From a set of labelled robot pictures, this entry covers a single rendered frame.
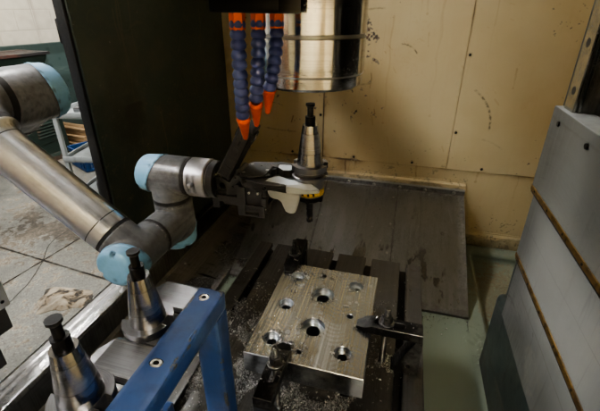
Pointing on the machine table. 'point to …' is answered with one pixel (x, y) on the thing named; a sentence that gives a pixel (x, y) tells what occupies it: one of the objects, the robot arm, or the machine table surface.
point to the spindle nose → (322, 45)
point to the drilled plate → (356, 369)
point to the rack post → (218, 368)
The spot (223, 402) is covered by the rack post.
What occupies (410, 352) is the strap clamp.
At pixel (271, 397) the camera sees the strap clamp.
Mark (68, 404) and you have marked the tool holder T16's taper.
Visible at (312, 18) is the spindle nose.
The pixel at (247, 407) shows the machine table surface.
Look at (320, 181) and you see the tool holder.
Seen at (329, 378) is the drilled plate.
